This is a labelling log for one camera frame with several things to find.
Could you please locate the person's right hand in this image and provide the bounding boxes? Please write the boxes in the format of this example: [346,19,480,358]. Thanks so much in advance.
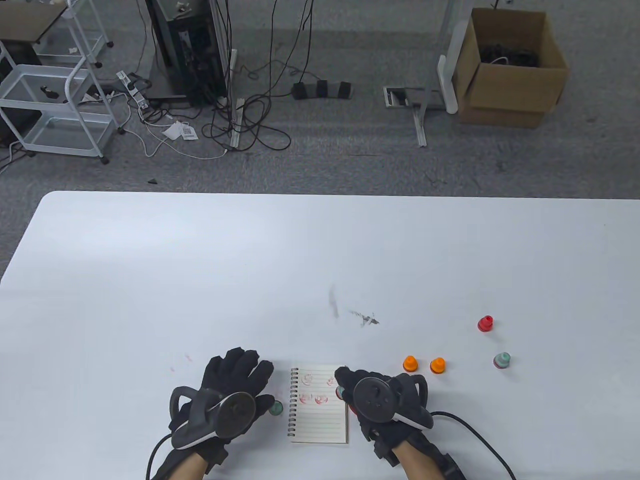
[333,366,435,467]

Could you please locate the person's left hand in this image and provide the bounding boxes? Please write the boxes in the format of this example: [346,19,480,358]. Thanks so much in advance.
[169,348,276,469]

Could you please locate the spiral lined notebook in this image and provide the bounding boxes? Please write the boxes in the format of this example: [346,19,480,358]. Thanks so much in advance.
[287,364,349,445]

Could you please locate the person's right forearm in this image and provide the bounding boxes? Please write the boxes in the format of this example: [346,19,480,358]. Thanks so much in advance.
[395,440,451,480]

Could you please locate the person's left forearm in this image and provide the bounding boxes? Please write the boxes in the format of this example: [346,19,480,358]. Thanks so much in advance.
[165,452,211,480]

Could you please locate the black grey handheld controller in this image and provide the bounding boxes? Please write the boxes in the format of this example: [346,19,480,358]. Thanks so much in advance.
[353,375,434,430]
[169,387,257,450]

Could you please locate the white paper tag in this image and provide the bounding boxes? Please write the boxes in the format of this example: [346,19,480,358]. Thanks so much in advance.
[163,120,199,142]

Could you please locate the grey metal table leg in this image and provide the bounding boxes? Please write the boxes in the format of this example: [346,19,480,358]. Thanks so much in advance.
[412,0,458,148]

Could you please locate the metal floor outlet box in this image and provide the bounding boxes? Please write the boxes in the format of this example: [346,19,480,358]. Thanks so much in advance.
[383,86,446,111]

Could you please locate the white power strip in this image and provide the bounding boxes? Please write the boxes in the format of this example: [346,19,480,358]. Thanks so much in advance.
[116,71,150,110]

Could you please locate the white plastic bar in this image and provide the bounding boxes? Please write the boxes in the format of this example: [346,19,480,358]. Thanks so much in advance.
[437,20,468,116]

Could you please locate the black computer cabinet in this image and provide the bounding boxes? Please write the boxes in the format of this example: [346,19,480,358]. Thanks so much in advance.
[144,0,232,107]

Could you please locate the brown cardboard box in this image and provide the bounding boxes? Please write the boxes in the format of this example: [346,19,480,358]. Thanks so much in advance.
[452,7,571,130]

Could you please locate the brown wooden side table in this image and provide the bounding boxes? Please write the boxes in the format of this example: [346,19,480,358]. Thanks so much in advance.
[0,2,68,46]

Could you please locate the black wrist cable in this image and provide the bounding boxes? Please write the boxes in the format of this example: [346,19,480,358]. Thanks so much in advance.
[146,432,173,480]
[431,411,517,480]

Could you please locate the black wrist camera strap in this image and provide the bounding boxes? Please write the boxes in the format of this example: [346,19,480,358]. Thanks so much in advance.
[440,450,468,480]

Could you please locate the white cable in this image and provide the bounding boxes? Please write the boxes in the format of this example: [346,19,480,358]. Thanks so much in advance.
[120,92,231,162]

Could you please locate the tangle of black cables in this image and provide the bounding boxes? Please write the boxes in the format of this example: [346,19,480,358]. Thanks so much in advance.
[202,0,321,153]

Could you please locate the aluminium floor rail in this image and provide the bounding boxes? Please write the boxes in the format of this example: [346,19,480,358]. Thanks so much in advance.
[229,97,246,151]

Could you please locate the black foot pedal switch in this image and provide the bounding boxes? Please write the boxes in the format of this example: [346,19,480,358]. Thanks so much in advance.
[291,80,353,101]

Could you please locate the white wire cart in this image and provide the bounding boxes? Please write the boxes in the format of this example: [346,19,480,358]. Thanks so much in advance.
[0,0,126,166]

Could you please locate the bundle of black cords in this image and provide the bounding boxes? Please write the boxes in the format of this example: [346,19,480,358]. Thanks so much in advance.
[480,44,541,68]

